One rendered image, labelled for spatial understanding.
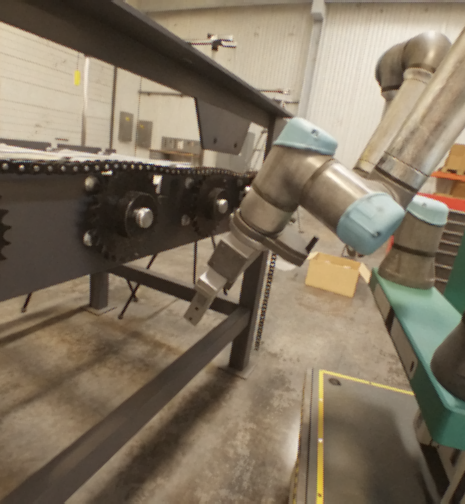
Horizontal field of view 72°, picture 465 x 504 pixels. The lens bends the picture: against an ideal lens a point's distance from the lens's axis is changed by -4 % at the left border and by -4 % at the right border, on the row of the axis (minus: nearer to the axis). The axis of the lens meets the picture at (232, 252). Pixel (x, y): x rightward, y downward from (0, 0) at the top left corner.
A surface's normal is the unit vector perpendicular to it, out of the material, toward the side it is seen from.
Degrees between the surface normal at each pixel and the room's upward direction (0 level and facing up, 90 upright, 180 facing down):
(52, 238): 90
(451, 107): 97
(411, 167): 98
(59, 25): 90
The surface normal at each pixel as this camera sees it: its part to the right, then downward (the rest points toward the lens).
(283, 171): -0.63, 0.28
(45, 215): 0.89, 0.24
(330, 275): -0.44, 0.18
